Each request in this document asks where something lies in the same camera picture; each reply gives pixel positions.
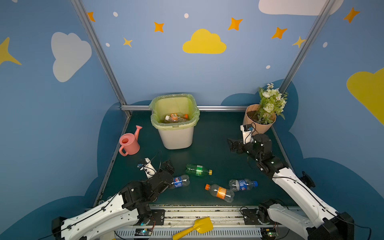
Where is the aluminium back frame rail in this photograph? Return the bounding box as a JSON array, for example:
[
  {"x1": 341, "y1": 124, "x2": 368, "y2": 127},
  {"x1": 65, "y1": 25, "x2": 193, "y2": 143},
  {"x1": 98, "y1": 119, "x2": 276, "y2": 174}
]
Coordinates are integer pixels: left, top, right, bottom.
[{"x1": 121, "y1": 105, "x2": 247, "y2": 112}]

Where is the white plastic waste bin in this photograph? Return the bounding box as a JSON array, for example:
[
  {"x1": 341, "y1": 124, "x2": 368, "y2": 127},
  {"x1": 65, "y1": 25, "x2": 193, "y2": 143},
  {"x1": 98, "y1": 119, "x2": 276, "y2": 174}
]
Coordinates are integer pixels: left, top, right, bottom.
[{"x1": 158, "y1": 127, "x2": 194, "y2": 150}]

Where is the yellow toy shovel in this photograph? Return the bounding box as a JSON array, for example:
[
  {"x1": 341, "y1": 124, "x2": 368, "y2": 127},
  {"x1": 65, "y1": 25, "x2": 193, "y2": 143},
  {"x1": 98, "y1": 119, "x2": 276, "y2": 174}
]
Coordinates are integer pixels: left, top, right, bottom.
[{"x1": 173, "y1": 217, "x2": 214, "y2": 240}]

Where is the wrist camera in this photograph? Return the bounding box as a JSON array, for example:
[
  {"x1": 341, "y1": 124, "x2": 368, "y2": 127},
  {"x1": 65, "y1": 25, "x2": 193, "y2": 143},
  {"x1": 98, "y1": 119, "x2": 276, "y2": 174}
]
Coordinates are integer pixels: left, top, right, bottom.
[
  {"x1": 240, "y1": 124, "x2": 254, "y2": 145},
  {"x1": 137, "y1": 158, "x2": 157, "y2": 179}
]

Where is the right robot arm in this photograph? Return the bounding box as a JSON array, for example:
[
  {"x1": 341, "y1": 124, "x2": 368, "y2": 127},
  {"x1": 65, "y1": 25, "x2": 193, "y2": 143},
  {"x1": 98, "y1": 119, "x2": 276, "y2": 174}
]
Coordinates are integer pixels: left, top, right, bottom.
[{"x1": 228, "y1": 134, "x2": 355, "y2": 240}]

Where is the white artificial flower plant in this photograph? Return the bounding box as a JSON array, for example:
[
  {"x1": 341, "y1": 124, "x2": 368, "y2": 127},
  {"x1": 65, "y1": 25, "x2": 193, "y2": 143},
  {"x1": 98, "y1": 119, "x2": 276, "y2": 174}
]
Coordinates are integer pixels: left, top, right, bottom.
[{"x1": 257, "y1": 83, "x2": 288, "y2": 125}]

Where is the left aluminium frame post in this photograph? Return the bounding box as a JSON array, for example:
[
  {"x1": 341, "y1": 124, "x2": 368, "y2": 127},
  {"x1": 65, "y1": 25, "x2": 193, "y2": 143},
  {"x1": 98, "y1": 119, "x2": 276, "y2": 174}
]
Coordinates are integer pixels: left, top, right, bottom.
[{"x1": 71, "y1": 0, "x2": 127, "y2": 107}]

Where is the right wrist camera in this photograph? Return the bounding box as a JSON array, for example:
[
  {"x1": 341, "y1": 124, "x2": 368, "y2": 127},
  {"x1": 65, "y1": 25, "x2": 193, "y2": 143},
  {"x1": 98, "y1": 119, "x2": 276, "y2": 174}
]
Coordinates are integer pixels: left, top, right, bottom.
[{"x1": 240, "y1": 124, "x2": 254, "y2": 145}]

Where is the clear bottle orange label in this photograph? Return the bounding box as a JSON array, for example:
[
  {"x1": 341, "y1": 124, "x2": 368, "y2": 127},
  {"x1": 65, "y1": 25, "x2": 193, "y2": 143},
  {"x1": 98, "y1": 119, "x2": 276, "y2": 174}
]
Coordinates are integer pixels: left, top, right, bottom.
[
  {"x1": 205, "y1": 184, "x2": 235, "y2": 203},
  {"x1": 164, "y1": 113, "x2": 189, "y2": 124}
]

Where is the green plastic bottle yellow cap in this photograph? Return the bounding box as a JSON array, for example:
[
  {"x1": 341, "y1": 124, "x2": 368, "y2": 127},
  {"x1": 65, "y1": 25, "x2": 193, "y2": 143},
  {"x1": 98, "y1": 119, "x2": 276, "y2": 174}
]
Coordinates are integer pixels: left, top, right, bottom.
[{"x1": 186, "y1": 164, "x2": 213, "y2": 177}]

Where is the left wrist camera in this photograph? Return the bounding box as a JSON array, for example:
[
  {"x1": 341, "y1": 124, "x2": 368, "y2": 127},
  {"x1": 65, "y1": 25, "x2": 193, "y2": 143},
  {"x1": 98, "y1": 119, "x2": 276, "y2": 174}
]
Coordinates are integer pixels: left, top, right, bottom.
[{"x1": 137, "y1": 158, "x2": 157, "y2": 179}]

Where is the pink watering can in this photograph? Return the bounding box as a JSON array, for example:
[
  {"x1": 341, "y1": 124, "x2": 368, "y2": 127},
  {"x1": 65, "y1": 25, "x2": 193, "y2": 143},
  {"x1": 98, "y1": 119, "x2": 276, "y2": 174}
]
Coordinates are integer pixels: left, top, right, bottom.
[{"x1": 119, "y1": 125, "x2": 143, "y2": 157}]

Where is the pepsi bottle blue cap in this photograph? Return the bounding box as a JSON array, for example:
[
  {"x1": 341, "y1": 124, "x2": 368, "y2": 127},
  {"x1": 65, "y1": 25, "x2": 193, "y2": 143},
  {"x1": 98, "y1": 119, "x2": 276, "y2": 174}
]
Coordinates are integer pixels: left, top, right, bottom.
[
  {"x1": 229, "y1": 179, "x2": 259, "y2": 192},
  {"x1": 169, "y1": 175, "x2": 190, "y2": 189}
]

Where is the left controller board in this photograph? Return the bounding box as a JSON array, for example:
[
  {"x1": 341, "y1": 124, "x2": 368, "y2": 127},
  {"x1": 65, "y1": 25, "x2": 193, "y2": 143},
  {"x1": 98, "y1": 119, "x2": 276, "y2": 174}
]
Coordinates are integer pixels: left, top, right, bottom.
[{"x1": 135, "y1": 229, "x2": 153, "y2": 238}]

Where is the right aluminium frame post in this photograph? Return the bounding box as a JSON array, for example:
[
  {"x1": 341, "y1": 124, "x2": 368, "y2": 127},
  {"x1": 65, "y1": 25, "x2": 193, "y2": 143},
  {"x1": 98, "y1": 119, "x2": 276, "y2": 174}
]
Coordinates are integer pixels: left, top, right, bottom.
[{"x1": 279, "y1": 0, "x2": 336, "y2": 93}]

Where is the right controller board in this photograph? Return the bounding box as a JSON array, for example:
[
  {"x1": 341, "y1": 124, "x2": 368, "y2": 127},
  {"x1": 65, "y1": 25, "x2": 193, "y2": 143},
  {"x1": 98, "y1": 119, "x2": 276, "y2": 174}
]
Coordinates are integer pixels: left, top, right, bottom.
[{"x1": 260, "y1": 228, "x2": 279, "y2": 240}]

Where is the front aluminium rail bed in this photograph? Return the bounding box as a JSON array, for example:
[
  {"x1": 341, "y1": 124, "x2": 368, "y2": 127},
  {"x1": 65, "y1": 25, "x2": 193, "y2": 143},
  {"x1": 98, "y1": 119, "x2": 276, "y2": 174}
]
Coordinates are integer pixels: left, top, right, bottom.
[{"x1": 73, "y1": 205, "x2": 334, "y2": 240}]

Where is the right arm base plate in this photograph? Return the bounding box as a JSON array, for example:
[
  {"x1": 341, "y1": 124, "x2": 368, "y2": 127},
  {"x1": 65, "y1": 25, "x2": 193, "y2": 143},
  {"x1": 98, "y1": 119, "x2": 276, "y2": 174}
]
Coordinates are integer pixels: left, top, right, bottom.
[{"x1": 240, "y1": 206, "x2": 267, "y2": 225}]

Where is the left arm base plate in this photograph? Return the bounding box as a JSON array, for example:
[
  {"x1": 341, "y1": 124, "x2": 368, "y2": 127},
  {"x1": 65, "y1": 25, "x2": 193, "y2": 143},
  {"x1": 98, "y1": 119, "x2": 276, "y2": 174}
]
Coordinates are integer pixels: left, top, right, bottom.
[{"x1": 143, "y1": 209, "x2": 166, "y2": 226}]

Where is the green bin liner bag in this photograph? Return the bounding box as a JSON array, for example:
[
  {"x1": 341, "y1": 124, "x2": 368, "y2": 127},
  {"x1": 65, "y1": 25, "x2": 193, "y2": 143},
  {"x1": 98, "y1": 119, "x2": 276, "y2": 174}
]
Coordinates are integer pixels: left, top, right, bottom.
[{"x1": 149, "y1": 94, "x2": 200, "y2": 131}]

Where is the controller board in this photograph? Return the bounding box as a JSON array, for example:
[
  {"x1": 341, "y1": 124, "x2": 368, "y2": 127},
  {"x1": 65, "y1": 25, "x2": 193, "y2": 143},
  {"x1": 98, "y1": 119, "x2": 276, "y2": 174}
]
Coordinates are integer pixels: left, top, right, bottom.
[
  {"x1": 135, "y1": 229, "x2": 153, "y2": 238},
  {"x1": 260, "y1": 228, "x2": 279, "y2": 240}
]

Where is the aluminium frame post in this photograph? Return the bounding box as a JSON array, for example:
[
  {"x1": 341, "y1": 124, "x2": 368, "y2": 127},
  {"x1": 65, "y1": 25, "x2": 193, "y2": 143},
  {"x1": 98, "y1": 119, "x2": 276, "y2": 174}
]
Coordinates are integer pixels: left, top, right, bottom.
[
  {"x1": 279, "y1": 0, "x2": 336, "y2": 93},
  {"x1": 71, "y1": 0, "x2": 127, "y2": 107}
]

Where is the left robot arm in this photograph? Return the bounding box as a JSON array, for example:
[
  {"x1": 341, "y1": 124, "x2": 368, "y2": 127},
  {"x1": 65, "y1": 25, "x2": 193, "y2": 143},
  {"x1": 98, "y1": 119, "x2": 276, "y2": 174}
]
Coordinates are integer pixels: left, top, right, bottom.
[{"x1": 52, "y1": 160, "x2": 175, "y2": 240}]

